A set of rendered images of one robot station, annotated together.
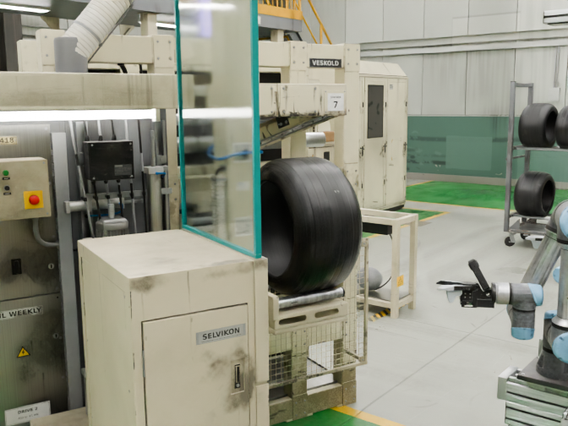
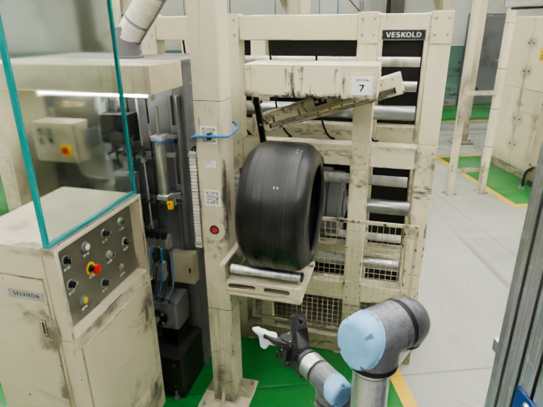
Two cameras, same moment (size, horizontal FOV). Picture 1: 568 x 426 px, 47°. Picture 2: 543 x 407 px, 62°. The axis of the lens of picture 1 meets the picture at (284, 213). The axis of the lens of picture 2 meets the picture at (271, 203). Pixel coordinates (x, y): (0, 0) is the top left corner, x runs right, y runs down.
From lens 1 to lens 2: 1.98 m
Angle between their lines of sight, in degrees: 46
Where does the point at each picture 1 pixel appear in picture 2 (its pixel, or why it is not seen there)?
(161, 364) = not seen: outside the picture
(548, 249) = not seen: hidden behind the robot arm
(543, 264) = not seen: hidden behind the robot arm
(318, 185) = (258, 178)
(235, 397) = (46, 341)
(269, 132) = (304, 109)
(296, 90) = (313, 72)
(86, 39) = (127, 27)
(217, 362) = (27, 312)
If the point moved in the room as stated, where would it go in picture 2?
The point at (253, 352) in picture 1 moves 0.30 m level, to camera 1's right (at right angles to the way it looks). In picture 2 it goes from (56, 316) to (94, 357)
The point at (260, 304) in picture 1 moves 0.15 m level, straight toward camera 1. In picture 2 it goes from (54, 283) to (6, 303)
